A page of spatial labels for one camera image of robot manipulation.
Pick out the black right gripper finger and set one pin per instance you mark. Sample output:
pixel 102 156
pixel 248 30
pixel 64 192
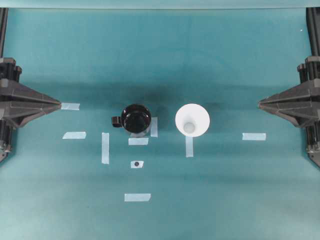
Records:
pixel 297 95
pixel 299 117

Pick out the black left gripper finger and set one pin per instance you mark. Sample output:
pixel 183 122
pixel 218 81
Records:
pixel 20 113
pixel 20 92

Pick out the white paper cup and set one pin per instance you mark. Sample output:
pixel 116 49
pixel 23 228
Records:
pixel 192 120

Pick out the black cup holder mug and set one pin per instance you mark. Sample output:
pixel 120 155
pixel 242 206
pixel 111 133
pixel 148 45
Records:
pixel 135 119

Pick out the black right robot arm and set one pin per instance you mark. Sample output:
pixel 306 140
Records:
pixel 300 105

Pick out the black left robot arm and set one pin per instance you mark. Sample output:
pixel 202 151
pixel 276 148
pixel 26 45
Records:
pixel 8 71

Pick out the vertical blue tape below cup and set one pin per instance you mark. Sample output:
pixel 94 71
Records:
pixel 189 147

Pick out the blue tape strip by left gripper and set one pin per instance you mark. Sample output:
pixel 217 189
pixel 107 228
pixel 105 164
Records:
pixel 70 106

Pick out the blue tape strip right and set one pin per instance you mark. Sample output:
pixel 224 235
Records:
pixel 247 136

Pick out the vertical blue tape strip left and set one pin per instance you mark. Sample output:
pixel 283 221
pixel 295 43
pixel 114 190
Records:
pixel 105 148

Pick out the blue tape strip below mug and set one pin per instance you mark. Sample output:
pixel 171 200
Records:
pixel 143 141

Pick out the vertical blue tape beside mug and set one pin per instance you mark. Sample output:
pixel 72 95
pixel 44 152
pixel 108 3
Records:
pixel 154 127

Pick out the blue tape strip bottom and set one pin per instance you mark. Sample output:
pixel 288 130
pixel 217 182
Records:
pixel 137 197

